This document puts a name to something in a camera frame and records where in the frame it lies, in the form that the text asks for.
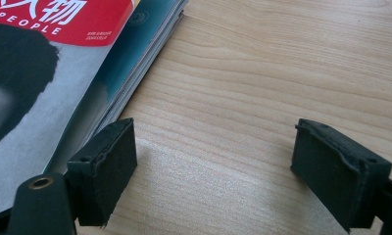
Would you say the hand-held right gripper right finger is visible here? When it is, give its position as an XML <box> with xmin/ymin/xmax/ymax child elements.
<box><xmin>290</xmin><ymin>117</ymin><xmax>392</xmax><ymax>233</ymax></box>

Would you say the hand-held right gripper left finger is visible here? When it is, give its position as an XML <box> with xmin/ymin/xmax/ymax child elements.
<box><xmin>66</xmin><ymin>117</ymin><xmax>138</xmax><ymax>228</ymax></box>

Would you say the red header portrait magazine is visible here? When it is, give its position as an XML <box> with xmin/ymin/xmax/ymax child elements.
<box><xmin>0</xmin><ymin>0</ymin><xmax>141</xmax><ymax>218</ymax></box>

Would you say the teal cover magazine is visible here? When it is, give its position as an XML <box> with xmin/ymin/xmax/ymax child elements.
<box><xmin>43</xmin><ymin>0</ymin><xmax>190</xmax><ymax>177</ymax></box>

